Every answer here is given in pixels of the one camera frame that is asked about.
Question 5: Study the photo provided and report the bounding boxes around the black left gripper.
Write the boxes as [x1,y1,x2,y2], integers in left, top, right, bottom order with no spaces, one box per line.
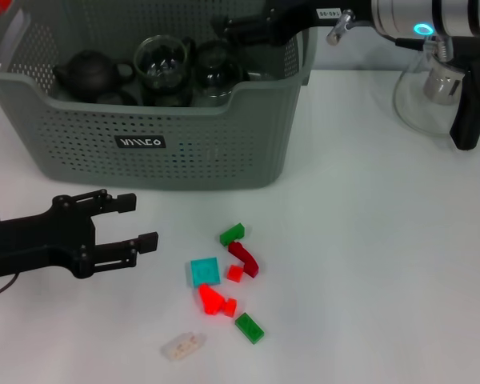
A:
[0,189,160,280]

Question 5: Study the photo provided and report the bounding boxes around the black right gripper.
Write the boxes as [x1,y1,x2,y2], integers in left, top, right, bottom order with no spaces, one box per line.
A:
[210,0,373,47]

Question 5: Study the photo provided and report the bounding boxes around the small green building brick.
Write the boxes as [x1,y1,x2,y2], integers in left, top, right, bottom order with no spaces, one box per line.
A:
[218,222,246,247]

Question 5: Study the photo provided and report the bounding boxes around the grey perforated storage bin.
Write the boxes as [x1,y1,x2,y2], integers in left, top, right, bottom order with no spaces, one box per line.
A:
[0,0,319,191]

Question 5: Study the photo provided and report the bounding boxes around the teal square building plate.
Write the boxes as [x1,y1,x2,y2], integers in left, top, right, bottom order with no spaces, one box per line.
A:
[190,257,221,288]

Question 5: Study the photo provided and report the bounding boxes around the bright red slope brick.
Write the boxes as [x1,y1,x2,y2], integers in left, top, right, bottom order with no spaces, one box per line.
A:
[198,282,227,316]

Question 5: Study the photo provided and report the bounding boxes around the dark red curved brick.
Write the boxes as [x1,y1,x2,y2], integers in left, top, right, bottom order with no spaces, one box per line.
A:
[227,241,260,279]

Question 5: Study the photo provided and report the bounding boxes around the translucent white building brick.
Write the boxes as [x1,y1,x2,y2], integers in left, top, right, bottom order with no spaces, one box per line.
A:
[159,331,207,361]

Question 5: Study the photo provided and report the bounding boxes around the green flat building plate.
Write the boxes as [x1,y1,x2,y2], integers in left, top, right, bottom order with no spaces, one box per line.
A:
[234,312,265,345]

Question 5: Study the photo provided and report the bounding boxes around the black clay teapot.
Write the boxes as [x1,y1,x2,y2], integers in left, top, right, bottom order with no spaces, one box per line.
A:
[52,49,136,103]

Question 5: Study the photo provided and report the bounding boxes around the left gripper cable with plug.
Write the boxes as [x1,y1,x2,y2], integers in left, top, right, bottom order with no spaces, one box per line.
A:
[0,274,19,301]

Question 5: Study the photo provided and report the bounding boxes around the glass teapot with black handle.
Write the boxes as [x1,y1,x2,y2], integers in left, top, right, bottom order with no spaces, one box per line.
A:
[392,35,480,151]

